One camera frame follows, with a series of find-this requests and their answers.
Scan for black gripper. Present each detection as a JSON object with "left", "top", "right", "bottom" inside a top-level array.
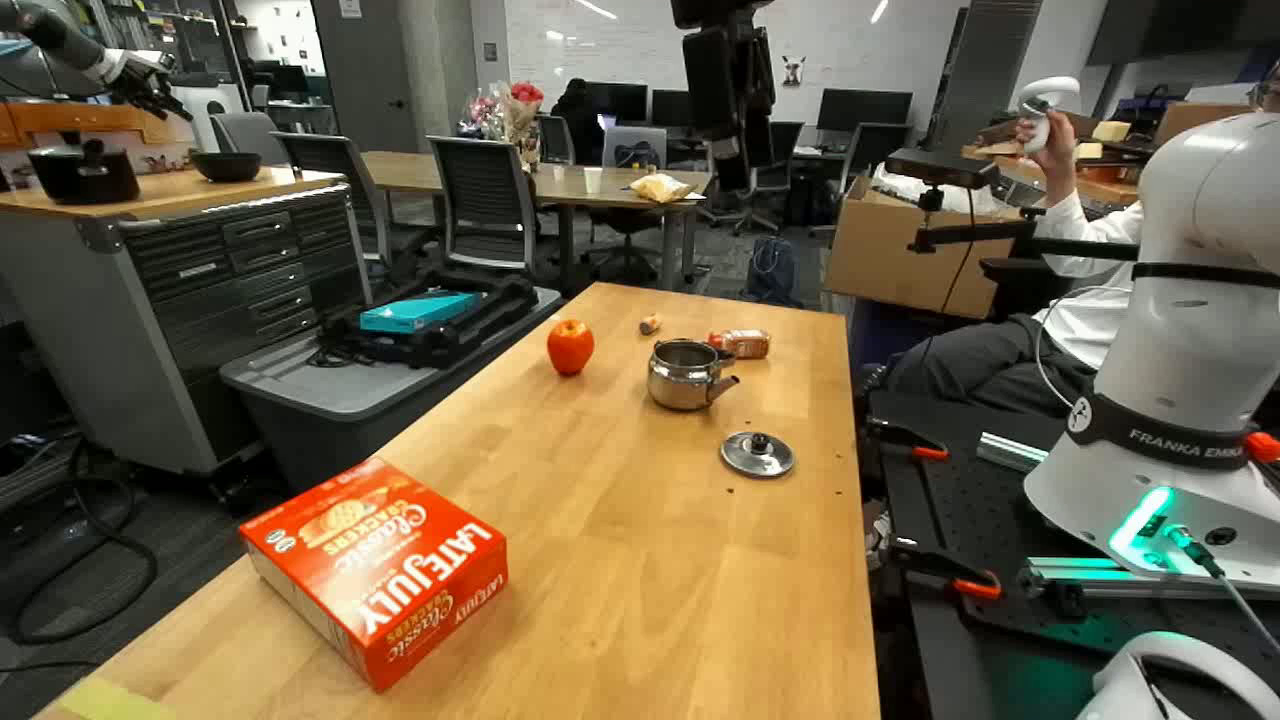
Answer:
[{"left": 667, "top": 0, "right": 781, "bottom": 138}]

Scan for silver teapot lid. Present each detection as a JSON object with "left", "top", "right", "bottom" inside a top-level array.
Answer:
[{"left": 715, "top": 426, "right": 801, "bottom": 483}]

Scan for silver metal teapot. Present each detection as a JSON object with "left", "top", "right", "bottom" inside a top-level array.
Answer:
[{"left": 644, "top": 336, "right": 745, "bottom": 415}]

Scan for black pot with lid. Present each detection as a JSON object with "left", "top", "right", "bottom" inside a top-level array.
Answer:
[{"left": 23, "top": 134, "right": 142, "bottom": 206}]

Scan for person's hand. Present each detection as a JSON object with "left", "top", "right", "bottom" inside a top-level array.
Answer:
[{"left": 1026, "top": 109, "right": 1083, "bottom": 206}]

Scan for black computer monitor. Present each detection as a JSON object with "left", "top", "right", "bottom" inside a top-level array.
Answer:
[
  {"left": 585, "top": 79, "right": 653, "bottom": 132},
  {"left": 810, "top": 84, "right": 920, "bottom": 134}
]

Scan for yellow bag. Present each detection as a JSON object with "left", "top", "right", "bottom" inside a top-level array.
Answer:
[{"left": 628, "top": 167, "right": 700, "bottom": 212}]

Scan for wooden office table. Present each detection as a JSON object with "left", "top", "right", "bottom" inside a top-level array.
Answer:
[{"left": 356, "top": 147, "right": 715, "bottom": 287}]

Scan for blue backpack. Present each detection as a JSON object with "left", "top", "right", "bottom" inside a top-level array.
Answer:
[{"left": 738, "top": 237, "right": 803, "bottom": 308}]

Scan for flower bouquet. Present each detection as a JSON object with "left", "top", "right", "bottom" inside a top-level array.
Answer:
[{"left": 460, "top": 74, "right": 553, "bottom": 147}]

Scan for toy bread roll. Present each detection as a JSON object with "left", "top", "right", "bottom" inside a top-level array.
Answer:
[{"left": 702, "top": 324, "right": 775, "bottom": 362}]

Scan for grey mesh office chair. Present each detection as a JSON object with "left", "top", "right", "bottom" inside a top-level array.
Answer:
[
  {"left": 425, "top": 132, "right": 544, "bottom": 276},
  {"left": 270, "top": 126, "right": 396, "bottom": 262}
]

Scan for orange toy fruit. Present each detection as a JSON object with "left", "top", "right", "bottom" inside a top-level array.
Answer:
[{"left": 544, "top": 314, "right": 598, "bottom": 381}]

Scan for teal case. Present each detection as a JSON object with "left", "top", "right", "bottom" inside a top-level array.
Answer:
[{"left": 356, "top": 287, "right": 482, "bottom": 340}]

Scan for black orange bar clamp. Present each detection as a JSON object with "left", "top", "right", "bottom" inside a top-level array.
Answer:
[
  {"left": 859, "top": 415, "right": 957, "bottom": 469},
  {"left": 887, "top": 531, "right": 1007, "bottom": 609}
]

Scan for grey plastic storage tote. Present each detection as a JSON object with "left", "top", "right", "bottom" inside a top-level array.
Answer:
[{"left": 215, "top": 279, "right": 569, "bottom": 491}]

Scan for black bowl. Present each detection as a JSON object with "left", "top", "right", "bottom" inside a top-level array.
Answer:
[{"left": 186, "top": 147, "right": 268, "bottom": 187}]

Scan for orange cracker box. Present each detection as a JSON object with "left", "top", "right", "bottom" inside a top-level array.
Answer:
[{"left": 235, "top": 459, "right": 512, "bottom": 694}]

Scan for grey drawer cabinet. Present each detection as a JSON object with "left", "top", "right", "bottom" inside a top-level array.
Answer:
[{"left": 0, "top": 165, "right": 372, "bottom": 481}]

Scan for white VR headset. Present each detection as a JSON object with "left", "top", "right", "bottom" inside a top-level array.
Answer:
[{"left": 1075, "top": 629, "right": 1280, "bottom": 720}]

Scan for yellow sponge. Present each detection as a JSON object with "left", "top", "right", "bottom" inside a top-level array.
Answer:
[{"left": 47, "top": 673, "right": 179, "bottom": 720}]

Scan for black bag with straps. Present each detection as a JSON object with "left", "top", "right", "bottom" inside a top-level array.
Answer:
[{"left": 315, "top": 267, "right": 539, "bottom": 373}]

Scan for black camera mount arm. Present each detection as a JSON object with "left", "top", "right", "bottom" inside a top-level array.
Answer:
[{"left": 907, "top": 181, "right": 1145, "bottom": 270}]

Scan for short aluminium rail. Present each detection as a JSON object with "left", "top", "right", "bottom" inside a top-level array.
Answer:
[{"left": 972, "top": 426, "right": 1071, "bottom": 476}]

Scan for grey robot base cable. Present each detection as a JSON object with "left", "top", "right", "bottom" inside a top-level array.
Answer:
[{"left": 1158, "top": 521, "right": 1280, "bottom": 657}]

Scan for black floor cable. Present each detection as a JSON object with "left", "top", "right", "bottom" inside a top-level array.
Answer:
[{"left": 0, "top": 436, "right": 166, "bottom": 652}]

